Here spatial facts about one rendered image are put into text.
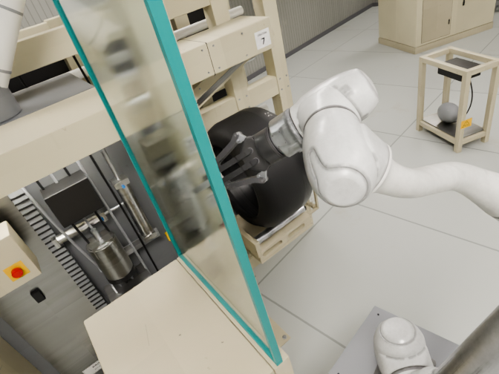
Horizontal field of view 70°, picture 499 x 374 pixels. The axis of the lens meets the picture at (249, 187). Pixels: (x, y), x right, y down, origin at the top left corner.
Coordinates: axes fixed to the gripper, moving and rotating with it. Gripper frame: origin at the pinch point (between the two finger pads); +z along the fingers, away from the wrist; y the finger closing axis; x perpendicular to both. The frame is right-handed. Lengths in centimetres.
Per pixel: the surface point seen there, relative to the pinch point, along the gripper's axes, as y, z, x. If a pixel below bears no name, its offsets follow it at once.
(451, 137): 73, -61, 319
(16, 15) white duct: -82, 44, 20
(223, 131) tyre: -19, 25, 73
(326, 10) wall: -204, 7, 742
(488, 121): 75, -93, 322
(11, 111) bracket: -58, 66, 16
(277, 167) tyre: 7, 11, 70
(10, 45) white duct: -75, 51, 18
